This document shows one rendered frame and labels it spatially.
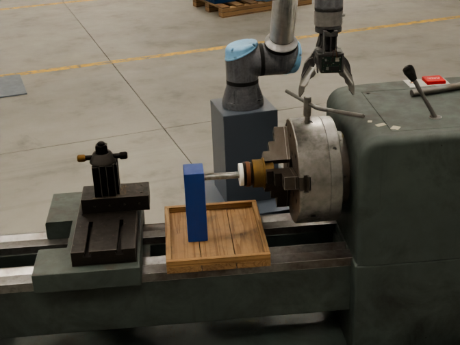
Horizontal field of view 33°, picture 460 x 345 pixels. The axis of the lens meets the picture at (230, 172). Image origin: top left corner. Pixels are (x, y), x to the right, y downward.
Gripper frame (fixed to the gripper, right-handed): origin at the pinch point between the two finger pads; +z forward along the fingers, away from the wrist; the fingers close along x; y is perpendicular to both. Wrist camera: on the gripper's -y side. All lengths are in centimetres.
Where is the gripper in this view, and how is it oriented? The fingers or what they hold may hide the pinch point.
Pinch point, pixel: (326, 95)
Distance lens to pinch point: 221.7
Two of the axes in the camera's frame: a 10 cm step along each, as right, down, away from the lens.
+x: 10.0, -0.4, 0.1
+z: 0.3, 9.2, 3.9
